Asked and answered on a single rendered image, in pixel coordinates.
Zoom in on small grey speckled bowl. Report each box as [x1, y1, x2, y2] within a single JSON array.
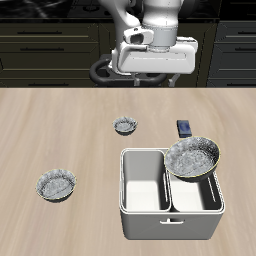
[[112, 115, 139, 137]]

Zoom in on white two-bin basket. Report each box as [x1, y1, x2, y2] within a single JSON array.
[[118, 147, 226, 241]]

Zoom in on large grey speckled bowl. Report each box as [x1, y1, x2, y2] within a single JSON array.
[[163, 135, 222, 183]]

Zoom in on medium grey speckled bowl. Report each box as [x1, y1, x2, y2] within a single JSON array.
[[35, 168, 78, 203]]

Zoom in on small dark blue block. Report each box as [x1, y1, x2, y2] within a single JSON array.
[[176, 119, 194, 139]]

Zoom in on dark kitchen cupboards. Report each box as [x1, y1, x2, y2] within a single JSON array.
[[0, 0, 256, 89]]

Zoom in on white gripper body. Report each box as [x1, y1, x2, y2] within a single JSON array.
[[116, 36, 199, 76]]

